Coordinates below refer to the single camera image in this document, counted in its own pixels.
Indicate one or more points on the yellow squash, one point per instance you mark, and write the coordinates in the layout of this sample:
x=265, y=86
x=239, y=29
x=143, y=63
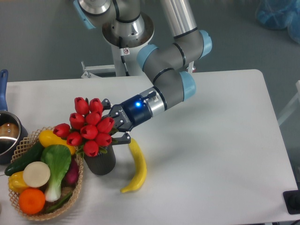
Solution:
x=47, y=138

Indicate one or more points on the orange fruit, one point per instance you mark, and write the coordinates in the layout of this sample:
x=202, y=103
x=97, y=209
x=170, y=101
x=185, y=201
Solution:
x=31, y=201

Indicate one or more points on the purple red onion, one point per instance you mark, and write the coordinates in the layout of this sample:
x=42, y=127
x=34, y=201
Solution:
x=72, y=174

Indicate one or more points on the green chili pepper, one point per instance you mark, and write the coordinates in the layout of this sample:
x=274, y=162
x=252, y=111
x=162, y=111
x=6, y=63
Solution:
x=59, y=204

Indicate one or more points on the dark green cucumber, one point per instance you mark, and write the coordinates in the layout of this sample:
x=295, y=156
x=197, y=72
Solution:
x=32, y=155

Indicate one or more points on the green bok choy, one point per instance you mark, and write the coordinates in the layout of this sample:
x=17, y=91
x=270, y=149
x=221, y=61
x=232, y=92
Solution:
x=58, y=159

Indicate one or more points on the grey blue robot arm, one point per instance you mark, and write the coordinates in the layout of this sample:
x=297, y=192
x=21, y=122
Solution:
x=165, y=92

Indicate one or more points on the blue plastic bag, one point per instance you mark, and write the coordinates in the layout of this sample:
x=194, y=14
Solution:
x=280, y=15

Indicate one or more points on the red tulip bouquet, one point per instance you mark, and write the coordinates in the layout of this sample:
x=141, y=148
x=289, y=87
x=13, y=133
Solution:
x=87, y=130

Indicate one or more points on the yellow banana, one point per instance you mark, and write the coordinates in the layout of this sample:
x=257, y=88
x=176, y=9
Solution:
x=140, y=168

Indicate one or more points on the yellow bell pepper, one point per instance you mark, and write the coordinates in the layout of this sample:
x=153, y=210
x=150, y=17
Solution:
x=16, y=182

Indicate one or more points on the black device at table edge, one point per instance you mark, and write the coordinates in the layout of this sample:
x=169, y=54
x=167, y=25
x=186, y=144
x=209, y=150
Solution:
x=292, y=201

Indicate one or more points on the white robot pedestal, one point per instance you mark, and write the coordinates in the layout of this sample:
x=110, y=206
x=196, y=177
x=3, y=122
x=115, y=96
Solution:
x=129, y=31

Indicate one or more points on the blue handled saucepan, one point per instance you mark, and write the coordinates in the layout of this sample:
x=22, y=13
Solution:
x=12, y=131

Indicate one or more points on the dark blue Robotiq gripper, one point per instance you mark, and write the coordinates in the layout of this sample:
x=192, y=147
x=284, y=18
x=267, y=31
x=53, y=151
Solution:
x=127, y=115

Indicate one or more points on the woven wicker basket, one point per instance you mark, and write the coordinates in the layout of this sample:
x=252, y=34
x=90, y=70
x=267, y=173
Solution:
x=66, y=188

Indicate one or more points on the dark grey ribbed vase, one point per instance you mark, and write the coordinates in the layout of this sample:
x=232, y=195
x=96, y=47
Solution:
x=102, y=163

